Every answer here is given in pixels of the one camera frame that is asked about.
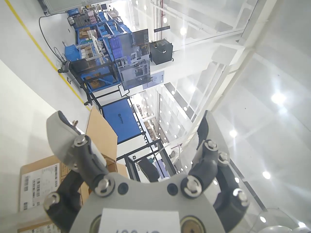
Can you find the large dark display screen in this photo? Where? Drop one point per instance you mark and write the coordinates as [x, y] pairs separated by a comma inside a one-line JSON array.
[[132, 61]]

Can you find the black box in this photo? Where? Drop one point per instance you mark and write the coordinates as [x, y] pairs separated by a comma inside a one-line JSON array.
[[160, 52]]

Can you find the blue storage rack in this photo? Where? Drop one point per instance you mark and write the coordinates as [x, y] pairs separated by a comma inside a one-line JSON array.
[[97, 49]]

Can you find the large brown cardboard carton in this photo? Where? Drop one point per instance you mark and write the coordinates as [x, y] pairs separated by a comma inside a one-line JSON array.
[[102, 134]]

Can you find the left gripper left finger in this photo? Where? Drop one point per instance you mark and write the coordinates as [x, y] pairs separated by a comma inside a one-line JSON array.
[[83, 156]]

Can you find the blue partition panel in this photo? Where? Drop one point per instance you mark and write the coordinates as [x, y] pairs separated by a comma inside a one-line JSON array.
[[120, 120]]

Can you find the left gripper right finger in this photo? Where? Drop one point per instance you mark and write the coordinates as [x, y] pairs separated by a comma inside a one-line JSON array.
[[206, 168]]

